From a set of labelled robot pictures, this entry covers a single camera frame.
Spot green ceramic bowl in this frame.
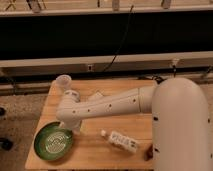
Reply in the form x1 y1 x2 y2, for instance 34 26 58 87
33 122 74 161

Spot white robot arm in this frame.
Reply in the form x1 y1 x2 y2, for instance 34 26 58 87
56 77 213 171

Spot white soap bar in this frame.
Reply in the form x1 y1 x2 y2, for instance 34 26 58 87
88 92 103 101

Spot white plastic bottle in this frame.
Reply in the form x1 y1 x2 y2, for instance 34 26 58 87
100 130 138 153

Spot wooden table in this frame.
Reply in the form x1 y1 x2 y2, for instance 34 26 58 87
25 80 155 171

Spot clear plastic cup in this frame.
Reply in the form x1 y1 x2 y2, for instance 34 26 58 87
56 74 72 93

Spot black chair wheel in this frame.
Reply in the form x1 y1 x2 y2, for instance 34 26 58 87
0 137 13 151

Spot brown red oval object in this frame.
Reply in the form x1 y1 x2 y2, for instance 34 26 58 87
145 145 153 161

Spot white wall outlet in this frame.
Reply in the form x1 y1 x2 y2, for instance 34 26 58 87
88 65 92 72

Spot black hanging cable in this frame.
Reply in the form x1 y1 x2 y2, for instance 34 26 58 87
101 4 135 73

